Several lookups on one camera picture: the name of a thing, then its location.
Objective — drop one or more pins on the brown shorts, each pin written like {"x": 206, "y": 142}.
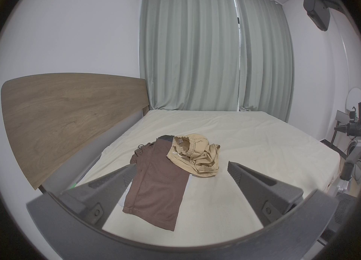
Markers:
{"x": 158, "y": 185}

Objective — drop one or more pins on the pale green curtain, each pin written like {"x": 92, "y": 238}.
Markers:
{"x": 265, "y": 56}
{"x": 191, "y": 42}

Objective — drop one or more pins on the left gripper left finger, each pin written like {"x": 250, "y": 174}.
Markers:
{"x": 96, "y": 199}

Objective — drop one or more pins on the bed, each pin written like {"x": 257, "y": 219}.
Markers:
{"x": 253, "y": 140}

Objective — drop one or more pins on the tan shorts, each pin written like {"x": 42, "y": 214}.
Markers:
{"x": 203, "y": 160}

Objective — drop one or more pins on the white garment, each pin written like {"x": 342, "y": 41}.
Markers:
{"x": 125, "y": 197}

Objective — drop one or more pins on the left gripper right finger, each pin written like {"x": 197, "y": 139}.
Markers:
{"x": 265, "y": 197}

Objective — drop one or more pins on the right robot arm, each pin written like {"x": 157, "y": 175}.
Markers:
{"x": 356, "y": 151}

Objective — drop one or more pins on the black garment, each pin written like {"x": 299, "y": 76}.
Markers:
{"x": 166, "y": 137}

